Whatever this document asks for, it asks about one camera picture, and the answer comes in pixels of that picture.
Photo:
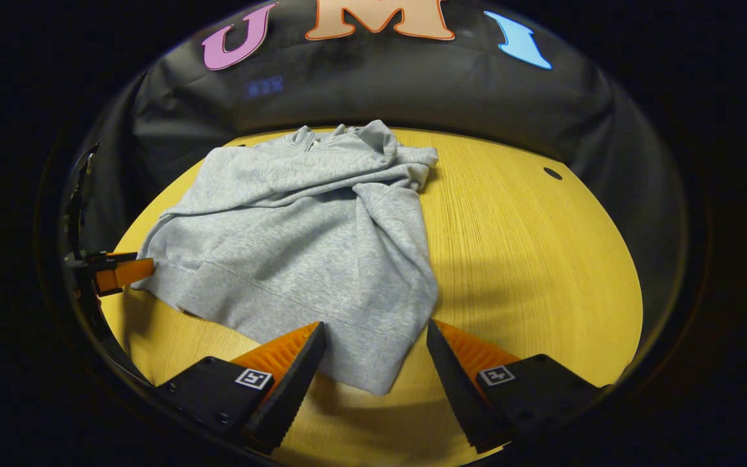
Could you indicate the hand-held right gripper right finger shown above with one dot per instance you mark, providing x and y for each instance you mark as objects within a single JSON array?
[{"x": 458, "y": 389}]

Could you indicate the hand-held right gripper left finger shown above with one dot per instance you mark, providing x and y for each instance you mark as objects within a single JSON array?
[{"x": 292, "y": 383}]

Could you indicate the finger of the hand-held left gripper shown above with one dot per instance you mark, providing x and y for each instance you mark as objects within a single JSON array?
[{"x": 124, "y": 274}]

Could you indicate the grey zip-neck sweatshirt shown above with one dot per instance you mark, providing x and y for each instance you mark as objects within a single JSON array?
[{"x": 302, "y": 259}]

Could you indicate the black backdrop cloth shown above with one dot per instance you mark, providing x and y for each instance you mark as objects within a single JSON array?
[{"x": 412, "y": 84}]

